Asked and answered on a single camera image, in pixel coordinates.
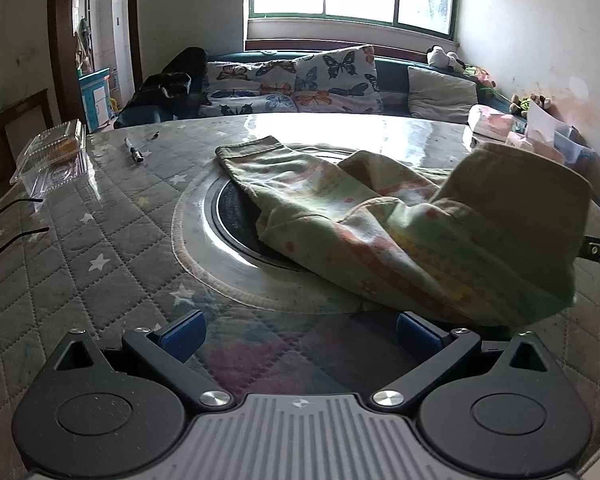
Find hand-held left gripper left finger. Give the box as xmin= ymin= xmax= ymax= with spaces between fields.
xmin=41 ymin=309 xmax=235 ymax=413

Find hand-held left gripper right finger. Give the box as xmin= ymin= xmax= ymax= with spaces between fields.
xmin=371 ymin=311 xmax=562 ymax=415

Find green patterned shirt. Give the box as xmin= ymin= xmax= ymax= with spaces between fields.
xmin=214 ymin=135 xmax=594 ymax=328

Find hanging clothes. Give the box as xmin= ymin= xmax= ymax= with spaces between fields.
xmin=74 ymin=17 xmax=94 ymax=69

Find plastic wrapped tissue pack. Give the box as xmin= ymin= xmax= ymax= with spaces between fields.
xmin=505 ymin=129 xmax=597 ymax=167

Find grey quilted star table cover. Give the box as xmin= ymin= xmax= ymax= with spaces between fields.
xmin=0 ymin=112 xmax=600 ymax=480

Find white paper sheet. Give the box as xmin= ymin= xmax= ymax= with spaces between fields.
xmin=525 ymin=103 xmax=564 ymax=144

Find small brown plush toys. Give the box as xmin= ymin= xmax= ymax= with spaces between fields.
xmin=509 ymin=92 xmax=552 ymax=114

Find pink tissue pack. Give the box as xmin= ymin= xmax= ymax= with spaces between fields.
xmin=467 ymin=103 xmax=517 ymax=142

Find black marker pen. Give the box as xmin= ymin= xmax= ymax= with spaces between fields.
xmin=124 ymin=137 xmax=146 ymax=164

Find clear plastic food container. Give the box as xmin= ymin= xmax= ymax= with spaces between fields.
xmin=10 ymin=119 xmax=101 ymax=199

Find grey pillow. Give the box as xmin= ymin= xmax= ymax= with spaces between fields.
xmin=407 ymin=65 xmax=479 ymax=122

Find black bag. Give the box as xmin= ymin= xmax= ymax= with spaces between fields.
xmin=129 ymin=46 xmax=209 ymax=122

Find white plush toy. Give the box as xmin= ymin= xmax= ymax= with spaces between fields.
xmin=426 ymin=45 xmax=467 ymax=73

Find blue cabinet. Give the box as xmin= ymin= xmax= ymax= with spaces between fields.
xmin=78 ymin=67 xmax=114 ymax=131

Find blue sofa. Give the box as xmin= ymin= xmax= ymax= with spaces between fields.
xmin=112 ymin=49 xmax=531 ymax=131

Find butterfly print cushion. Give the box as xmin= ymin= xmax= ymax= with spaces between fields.
xmin=199 ymin=59 xmax=301 ymax=119
xmin=292 ymin=45 xmax=384 ymax=114

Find dark wooden chair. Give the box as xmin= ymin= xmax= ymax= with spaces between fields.
xmin=0 ymin=88 xmax=57 ymax=202

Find dark wooden door frame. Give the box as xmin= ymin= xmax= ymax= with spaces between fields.
xmin=47 ymin=0 xmax=144 ymax=127

